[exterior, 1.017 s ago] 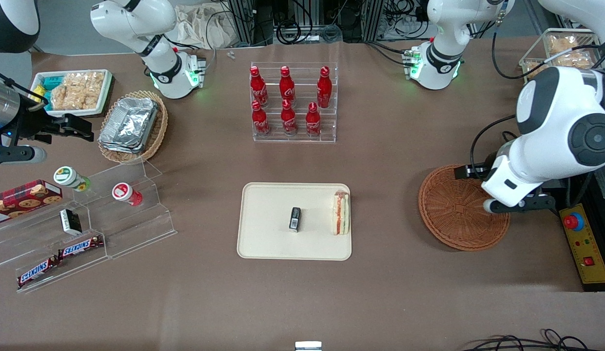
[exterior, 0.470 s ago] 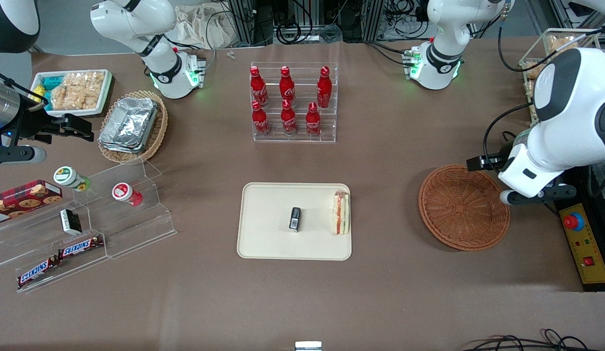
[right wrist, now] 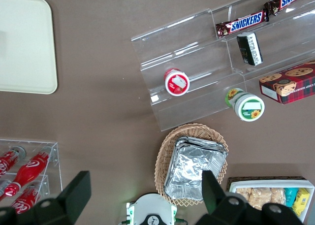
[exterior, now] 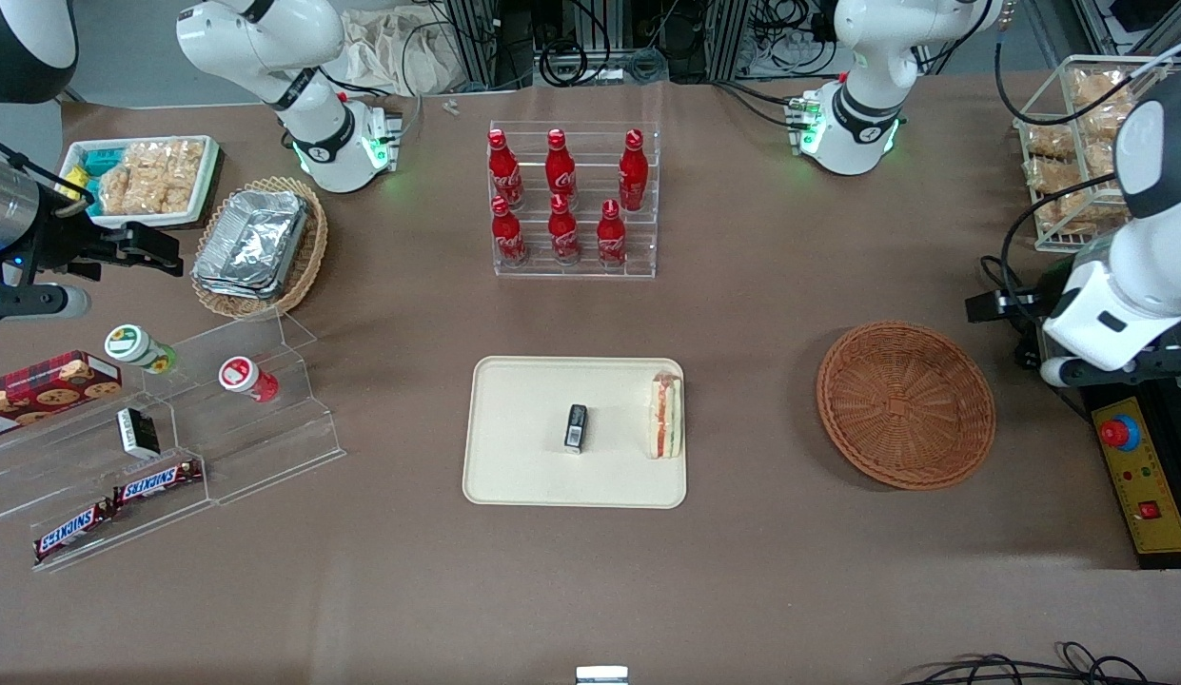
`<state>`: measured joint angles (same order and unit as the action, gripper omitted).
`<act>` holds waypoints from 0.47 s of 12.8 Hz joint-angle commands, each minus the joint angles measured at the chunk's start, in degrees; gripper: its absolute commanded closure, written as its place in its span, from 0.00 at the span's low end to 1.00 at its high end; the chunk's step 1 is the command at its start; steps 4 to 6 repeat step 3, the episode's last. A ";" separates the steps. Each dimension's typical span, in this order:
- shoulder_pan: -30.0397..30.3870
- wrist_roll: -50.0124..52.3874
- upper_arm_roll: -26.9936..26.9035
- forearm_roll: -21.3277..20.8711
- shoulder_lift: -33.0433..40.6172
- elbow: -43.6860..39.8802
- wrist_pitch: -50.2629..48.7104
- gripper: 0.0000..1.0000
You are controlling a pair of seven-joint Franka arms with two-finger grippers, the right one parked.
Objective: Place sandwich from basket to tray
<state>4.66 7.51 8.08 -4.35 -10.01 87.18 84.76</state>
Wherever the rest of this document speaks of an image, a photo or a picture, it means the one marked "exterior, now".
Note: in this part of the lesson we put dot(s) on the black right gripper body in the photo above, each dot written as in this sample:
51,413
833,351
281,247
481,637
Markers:
60,239

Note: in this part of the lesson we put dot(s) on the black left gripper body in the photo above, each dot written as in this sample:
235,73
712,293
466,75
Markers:
1026,303

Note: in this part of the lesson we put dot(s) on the triangle sandwich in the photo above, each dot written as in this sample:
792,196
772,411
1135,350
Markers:
665,419

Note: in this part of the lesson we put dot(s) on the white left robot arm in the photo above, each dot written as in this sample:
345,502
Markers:
866,48

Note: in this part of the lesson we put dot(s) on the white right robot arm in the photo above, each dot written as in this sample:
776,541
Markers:
266,48

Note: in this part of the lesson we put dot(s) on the white rectangular snack tray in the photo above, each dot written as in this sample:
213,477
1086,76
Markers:
209,181

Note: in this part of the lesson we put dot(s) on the round brown wicker basket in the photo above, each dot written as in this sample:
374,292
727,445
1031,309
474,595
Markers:
904,404

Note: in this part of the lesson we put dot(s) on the oval light wicker basket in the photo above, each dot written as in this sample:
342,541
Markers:
309,257

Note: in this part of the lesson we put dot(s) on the beige plastic tray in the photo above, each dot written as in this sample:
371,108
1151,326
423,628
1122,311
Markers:
523,438

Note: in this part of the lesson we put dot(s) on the yellow snack pack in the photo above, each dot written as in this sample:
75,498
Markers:
74,190

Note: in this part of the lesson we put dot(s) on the rice cracker snack bag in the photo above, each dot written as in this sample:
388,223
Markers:
1104,160
181,171
1099,88
1052,143
124,185
1104,121
1066,211
1052,174

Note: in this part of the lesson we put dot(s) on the green lid cup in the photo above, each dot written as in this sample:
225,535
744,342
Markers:
133,345

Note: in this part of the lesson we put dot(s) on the teal snack pack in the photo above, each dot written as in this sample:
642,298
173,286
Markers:
97,160

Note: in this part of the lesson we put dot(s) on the stacked aluminium foil trays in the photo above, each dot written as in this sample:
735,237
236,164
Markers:
252,243

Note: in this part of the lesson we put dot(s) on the black metal appliance box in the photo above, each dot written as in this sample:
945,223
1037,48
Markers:
1104,401

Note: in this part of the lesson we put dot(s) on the red lid cup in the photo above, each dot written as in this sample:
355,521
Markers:
243,376

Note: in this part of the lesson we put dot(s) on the red plaid cookie box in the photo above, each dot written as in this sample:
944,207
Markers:
48,390

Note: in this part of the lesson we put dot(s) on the small black white box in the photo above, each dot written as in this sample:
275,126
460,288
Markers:
138,433

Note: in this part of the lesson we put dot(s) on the clear acrylic stepped stand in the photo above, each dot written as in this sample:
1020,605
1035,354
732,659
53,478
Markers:
266,447

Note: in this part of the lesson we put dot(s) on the yellow emergency stop control box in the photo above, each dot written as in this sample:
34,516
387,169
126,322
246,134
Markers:
1137,495

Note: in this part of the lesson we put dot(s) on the Snickers chocolate bar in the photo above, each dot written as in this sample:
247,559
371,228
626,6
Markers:
74,531
157,482

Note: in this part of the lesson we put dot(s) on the beige cloth bag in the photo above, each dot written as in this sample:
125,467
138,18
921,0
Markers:
400,52

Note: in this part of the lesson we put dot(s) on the red cola bottle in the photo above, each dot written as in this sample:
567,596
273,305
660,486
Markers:
507,233
611,235
563,233
505,171
633,171
560,171

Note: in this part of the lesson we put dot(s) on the clear acrylic bottle rack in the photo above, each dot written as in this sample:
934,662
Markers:
590,271

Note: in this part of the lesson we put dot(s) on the small white black device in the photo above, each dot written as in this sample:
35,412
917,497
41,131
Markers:
601,675

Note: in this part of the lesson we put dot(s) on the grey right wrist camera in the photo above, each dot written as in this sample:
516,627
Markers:
38,303

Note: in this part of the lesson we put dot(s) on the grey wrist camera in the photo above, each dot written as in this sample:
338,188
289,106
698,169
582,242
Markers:
1064,371
38,303

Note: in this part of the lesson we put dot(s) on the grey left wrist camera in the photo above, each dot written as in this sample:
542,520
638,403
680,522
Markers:
1064,371

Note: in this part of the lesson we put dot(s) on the aluminium frame post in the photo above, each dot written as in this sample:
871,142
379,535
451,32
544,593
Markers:
471,43
728,38

